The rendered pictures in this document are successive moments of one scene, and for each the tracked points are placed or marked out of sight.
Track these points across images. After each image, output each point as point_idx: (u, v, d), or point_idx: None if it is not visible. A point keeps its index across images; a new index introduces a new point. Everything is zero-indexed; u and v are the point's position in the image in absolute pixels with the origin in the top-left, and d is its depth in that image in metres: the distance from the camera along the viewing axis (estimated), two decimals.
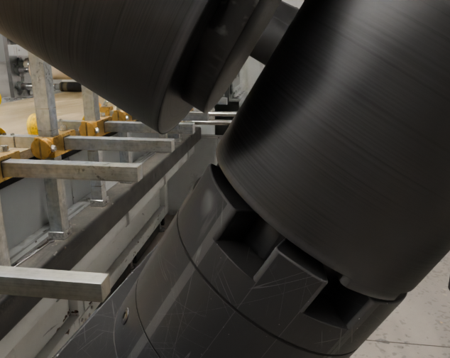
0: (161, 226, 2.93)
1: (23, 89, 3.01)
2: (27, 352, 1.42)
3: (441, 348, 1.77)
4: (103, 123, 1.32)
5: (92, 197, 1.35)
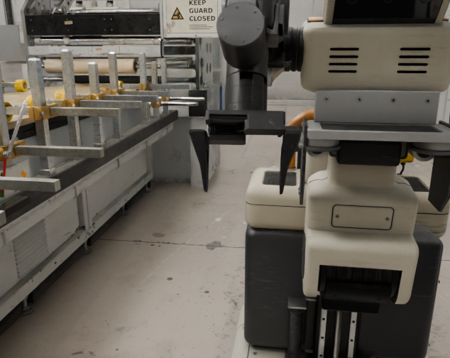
0: (147, 188, 3.75)
1: None
2: (53, 242, 2.24)
3: None
4: (102, 96, 2.14)
5: (95, 142, 2.17)
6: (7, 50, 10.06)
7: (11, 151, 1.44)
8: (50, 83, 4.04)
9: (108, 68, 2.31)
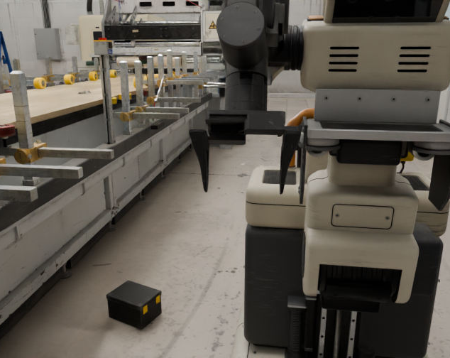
0: (189, 148, 5.27)
1: None
2: (150, 164, 3.76)
3: None
4: (181, 77, 3.66)
5: (176, 104, 3.69)
6: (45, 50, 11.58)
7: None
8: (116, 74, 5.56)
9: (182, 61, 3.83)
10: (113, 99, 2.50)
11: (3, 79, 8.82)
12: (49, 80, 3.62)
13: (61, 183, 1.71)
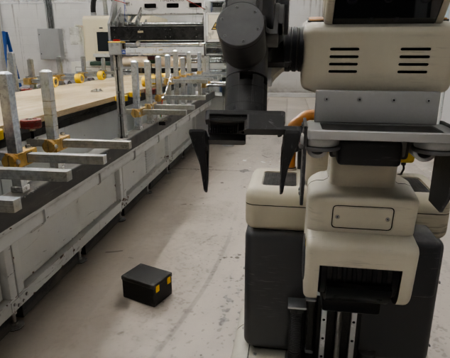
0: (193, 145, 5.44)
1: None
2: (156, 160, 3.93)
3: None
4: (186, 76, 3.83)
5: (182, 102, 3.86)
6: (48, 50, 11.74)
7: None
8: None
9: (187, 61, 4.00)
10: (124, 96, 2.67)
11: None
12: (59, 79, 3.79)
13: (81, 172, 1.88)
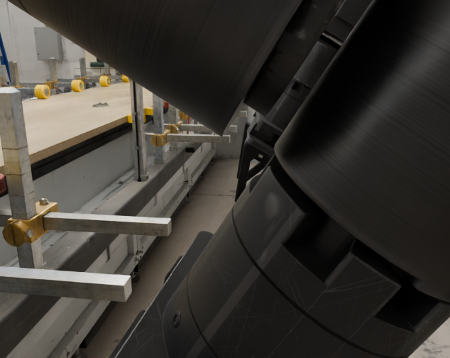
0: (211, 162, 4.64)
1: None
2: (174, 187, 3.13)
3: None
4: None
5: None
6: (45, 50, 10.94)
7: None
8: None
9: None
10: None
11: (1, 81, 8.18)
12: (53, 87, 2.99)
13: (79, 262, 1.08)
